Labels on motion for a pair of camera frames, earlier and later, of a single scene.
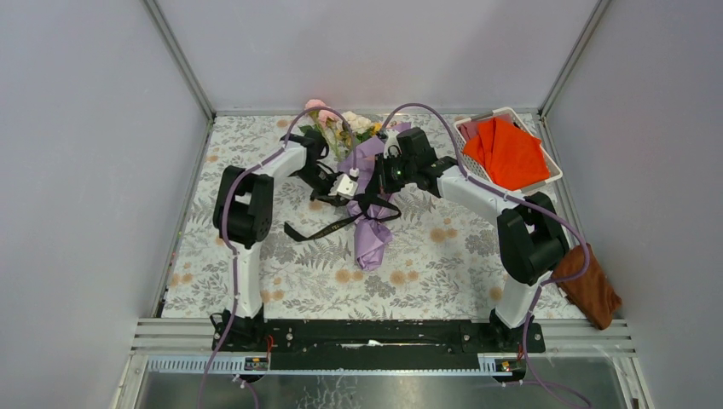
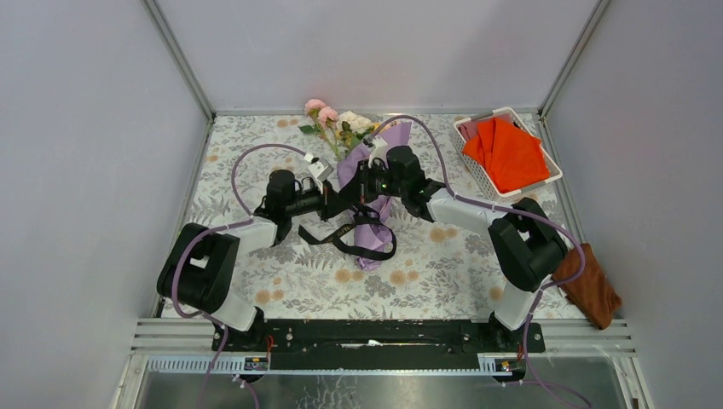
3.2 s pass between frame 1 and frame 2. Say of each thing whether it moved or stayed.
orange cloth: stayed
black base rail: stayed
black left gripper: moved
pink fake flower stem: stayed
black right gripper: moved
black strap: moved
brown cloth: stayed
